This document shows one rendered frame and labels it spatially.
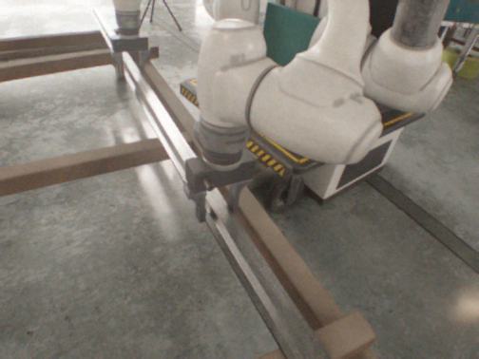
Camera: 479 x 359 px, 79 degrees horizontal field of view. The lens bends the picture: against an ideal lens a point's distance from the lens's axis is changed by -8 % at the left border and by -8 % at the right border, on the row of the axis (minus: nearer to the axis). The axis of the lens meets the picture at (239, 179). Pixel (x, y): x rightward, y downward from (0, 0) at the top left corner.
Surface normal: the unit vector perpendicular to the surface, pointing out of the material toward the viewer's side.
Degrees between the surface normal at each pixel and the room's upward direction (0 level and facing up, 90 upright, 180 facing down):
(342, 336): 0
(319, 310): 0
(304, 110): 60
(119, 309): 0
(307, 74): 55
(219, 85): 87
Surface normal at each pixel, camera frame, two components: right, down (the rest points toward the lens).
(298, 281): 0.11, -0.76
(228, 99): -0.56, 0.47
